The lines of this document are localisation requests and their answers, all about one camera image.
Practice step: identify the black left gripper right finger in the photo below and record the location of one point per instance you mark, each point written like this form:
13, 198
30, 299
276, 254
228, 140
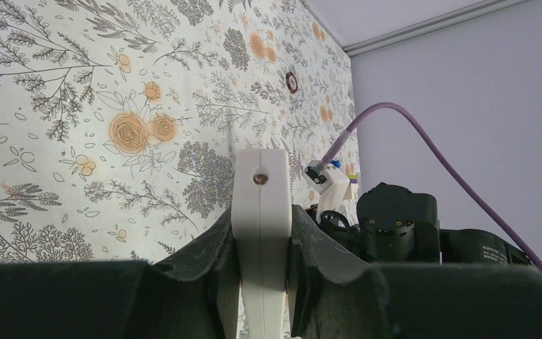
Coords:
334, 294

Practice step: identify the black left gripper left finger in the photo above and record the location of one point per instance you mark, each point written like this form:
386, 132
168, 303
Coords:
194, 293

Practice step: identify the white remote control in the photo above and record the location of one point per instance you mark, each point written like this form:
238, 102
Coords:
261, 225

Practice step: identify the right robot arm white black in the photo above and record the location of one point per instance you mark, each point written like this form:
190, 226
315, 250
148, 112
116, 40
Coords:
396, 225

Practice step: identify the beige wooden block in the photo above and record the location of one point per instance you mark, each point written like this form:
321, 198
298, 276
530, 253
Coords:
351, 192

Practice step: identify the floral patterned table mat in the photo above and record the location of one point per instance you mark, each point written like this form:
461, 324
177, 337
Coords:
121, 121

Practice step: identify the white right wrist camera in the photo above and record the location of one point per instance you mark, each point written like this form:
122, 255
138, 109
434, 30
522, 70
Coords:
330, 182

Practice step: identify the aluminium frame post right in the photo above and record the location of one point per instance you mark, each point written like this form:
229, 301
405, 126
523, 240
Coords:
446, 20

